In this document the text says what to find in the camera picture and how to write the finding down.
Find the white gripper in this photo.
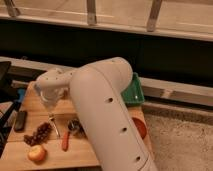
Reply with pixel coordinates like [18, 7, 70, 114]
[40, 90, 64, 109]

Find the silver metal fork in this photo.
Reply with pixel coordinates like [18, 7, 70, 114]
[48, 113, 60, 138]

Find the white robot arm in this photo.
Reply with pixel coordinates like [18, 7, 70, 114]
[35, 57, 158, 171]

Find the red-orange bowl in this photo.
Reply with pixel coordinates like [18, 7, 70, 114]
[133, 117, 147, 138]

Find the bunch of dark grapes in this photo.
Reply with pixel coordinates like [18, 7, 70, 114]
[24, 122, 52, 146]

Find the black rectangular block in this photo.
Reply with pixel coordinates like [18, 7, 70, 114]
[14, 111, 27, 132]

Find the black object at left edge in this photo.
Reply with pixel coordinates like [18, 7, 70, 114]
[0, 61, 19, 132]

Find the wooden cutting board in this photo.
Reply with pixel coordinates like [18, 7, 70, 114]
[0, 83, 148, 171]

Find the yellow-red apple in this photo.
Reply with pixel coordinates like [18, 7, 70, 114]
[27, 145, 47, 162]

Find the green plastic tray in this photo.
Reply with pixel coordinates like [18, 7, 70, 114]
[121, 73, 145, 107]

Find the red-handled measuring spoon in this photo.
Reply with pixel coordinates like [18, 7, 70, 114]
[61, 120, 80, 151]

